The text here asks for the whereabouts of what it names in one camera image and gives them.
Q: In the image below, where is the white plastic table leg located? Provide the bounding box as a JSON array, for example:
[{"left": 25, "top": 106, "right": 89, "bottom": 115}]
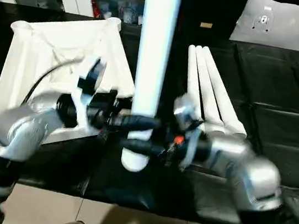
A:
[
  {"left": 178, "top": 44, "right": 217, "bottom": 126},
  {"left": 185, "top": 45, "right": 242, "bottom": 135},
  {"left": 119, "top": 0, "right": 183, "bottom": 175},
  {"left": 190, "top": 45, "right": 260, "bottom": 140}
]

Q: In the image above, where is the grey printed cushion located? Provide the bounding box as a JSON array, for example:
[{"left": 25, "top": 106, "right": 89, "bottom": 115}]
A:
[{"left": 228, "top": 0, "right": 299, "bottom": 53}]

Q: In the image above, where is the patterned white jar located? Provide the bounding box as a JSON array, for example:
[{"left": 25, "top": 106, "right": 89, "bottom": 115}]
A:
[{"left": 122, "top": 7, "right": 136, "bottom": 23}]

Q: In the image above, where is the black cabinet with gold label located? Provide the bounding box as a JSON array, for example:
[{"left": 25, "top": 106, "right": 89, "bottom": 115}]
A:
[{"left": 177, "top": 0, "right": 251, "bottom": 44}]

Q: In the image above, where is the white plastic table top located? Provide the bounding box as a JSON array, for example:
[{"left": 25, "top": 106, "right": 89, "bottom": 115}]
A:
[{"left": 0, "top": 1, "right": 145, "bottom": 175}]

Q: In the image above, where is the black padded work mat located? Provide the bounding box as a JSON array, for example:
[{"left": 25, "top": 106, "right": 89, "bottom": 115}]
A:
[{"left": 0, "top": 1, "right": 299, "bottom": 224}]

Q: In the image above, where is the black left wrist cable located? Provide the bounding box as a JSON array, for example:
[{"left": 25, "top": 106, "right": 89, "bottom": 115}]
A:
[{"left": 25, "top": 55, "right": 84, "bottom": 114}]

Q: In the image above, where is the red bottle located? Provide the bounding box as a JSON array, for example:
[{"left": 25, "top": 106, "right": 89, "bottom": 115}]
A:
[{"left": 92, "top": 0, "right": 103, "bottom": 18}]

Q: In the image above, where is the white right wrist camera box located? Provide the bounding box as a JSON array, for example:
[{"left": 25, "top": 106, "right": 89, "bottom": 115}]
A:
[{"left": 164, "top": 92, "right": 207, "bottom": 171}]

